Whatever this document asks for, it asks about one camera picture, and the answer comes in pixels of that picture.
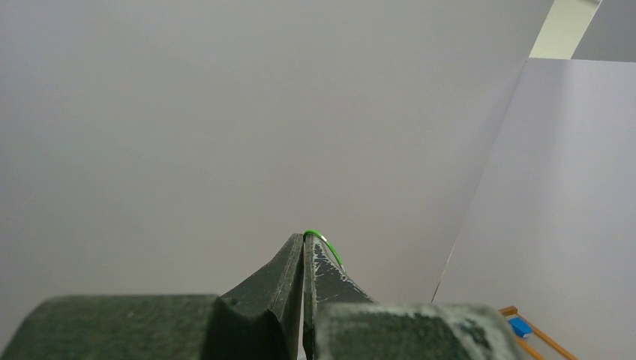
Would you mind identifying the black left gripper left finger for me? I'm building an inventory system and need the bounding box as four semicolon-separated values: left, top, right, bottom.
1;234;304;359

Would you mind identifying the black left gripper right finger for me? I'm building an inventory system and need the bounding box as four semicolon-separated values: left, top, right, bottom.
303;234;522;359

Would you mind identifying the green cable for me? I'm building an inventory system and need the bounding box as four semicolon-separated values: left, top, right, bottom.
303;229;347;273

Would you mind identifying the wooden rack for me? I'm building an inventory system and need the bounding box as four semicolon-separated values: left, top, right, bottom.
498;306;578;360

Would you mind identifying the blue block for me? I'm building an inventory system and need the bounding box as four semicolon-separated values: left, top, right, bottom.
507;316;533;339

